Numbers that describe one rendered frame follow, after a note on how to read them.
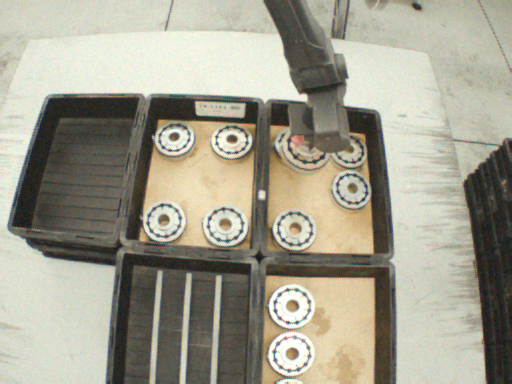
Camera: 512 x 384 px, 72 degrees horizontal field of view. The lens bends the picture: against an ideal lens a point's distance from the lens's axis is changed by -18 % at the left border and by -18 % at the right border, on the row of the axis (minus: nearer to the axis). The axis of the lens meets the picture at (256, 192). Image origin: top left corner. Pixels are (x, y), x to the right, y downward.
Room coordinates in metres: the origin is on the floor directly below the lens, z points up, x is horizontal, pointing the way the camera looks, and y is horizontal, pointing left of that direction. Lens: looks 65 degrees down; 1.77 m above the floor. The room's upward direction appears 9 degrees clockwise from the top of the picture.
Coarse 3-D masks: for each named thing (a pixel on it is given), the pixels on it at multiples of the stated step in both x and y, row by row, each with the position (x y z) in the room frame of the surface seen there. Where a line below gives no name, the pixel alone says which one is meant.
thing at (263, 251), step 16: (368, 112) 0.65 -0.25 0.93; (384, 160) 0.52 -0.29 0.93; (384, 176) 0.47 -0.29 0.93; (384, 192) 0.43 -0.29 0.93; (272, 256) 0.24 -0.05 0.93; (288, 256) 0.25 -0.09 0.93; (304, 256) 0.26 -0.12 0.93; (320, 256) 0.26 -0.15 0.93; (336, 256) 0.26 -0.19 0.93; (352, 256) 0.27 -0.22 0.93; (384, 256) 0.28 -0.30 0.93
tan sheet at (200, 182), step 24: (168, 168) 0.45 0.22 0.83; (192, 168) 0.46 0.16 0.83; (216, 168) 0.47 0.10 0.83; (240, 168) 0.48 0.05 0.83; (168, 192) 0.39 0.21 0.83; (192, 192) 0.40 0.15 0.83; (216, 192) 0.41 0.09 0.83; (240, 192) 0.42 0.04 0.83; (192, 216) 0.34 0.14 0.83; (144, 240) 0.26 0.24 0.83; (192, 240) 0.28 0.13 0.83
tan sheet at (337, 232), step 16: (272, 128) 0.62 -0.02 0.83; (272, 160) 0.52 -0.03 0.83; (272, 176) 0.48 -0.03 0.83; (288, 176) 0.48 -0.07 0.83; (304, 176) 0.49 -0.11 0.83; (320, 176) 0.50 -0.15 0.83; (368, 176) 0.52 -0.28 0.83; (272, 192) 0.43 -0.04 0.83; (288, 192) 0.44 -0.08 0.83; (304, 192) 0.45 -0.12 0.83; (320, 192) 0.45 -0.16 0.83; (352, 192) 0.47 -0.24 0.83; (272, 208) 0.39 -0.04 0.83; (288, 208) 0.40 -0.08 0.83; (304, 208) 0.40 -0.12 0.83; (320, 208) 0.41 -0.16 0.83; (336, 208) 0.42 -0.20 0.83; (368, 208) 0.43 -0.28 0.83; (320, 224) 0.37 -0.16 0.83; (336, 224) 0.38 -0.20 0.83; (352, 224) 0.38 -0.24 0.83; (368, 224) 0.39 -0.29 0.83; (320, 240) 0.33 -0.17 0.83; (336, 240) 0.33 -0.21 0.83; (352, 240) 0.34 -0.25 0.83; (368, 240) 0.35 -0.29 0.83
